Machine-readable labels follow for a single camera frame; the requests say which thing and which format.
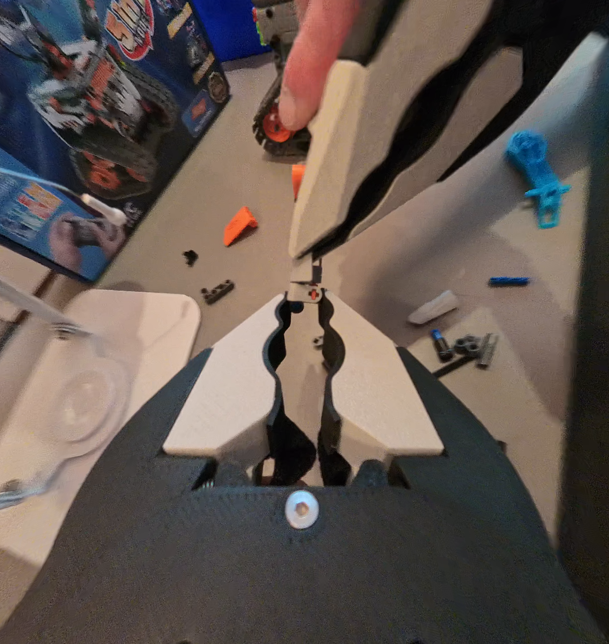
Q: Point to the small orange plastic piece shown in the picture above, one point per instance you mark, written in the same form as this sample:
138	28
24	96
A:
298	181

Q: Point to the grey cylinder assembly orange connector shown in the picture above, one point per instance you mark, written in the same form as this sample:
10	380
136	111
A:
302	271

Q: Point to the grey tube connector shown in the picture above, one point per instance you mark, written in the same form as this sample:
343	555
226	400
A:
488	349

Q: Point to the dark blue robot kit box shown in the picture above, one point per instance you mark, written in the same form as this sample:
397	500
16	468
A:
83	126

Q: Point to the orange wedge panel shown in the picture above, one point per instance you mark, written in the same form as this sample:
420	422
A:
240	226

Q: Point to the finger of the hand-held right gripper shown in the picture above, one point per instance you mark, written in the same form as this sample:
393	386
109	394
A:
354	126
485	100

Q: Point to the blue storage bin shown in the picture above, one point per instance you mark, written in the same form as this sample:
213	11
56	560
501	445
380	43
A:
229	30

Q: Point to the white curved panel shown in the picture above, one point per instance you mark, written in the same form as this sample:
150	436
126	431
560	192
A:
432	308

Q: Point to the long black axle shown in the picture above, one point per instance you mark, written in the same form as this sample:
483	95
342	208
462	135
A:
448	369

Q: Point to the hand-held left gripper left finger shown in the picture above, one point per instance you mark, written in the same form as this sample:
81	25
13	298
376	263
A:
224	402

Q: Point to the black angled connector blue pin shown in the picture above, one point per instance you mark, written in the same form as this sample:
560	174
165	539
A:
441	346

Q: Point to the dark grey angled beam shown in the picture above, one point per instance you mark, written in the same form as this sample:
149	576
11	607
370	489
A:
217	293

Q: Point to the blue holed rod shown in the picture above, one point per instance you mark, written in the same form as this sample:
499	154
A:
509	281

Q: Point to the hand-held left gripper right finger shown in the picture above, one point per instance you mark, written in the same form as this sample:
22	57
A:
379	402

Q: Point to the toy tracked robot orange wheels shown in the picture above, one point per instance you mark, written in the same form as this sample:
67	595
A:
273	128

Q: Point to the dark textured mat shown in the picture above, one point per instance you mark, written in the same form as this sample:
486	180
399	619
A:
601	352

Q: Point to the grey cross connector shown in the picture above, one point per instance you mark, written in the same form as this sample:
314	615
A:
466	346

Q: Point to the small black connector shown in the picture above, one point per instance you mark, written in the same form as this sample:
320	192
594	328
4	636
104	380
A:
190	257

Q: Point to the turquoise plastic tool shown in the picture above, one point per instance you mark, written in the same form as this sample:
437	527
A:
535	166

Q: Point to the person's right hand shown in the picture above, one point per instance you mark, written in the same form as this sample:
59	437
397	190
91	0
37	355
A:
314	60

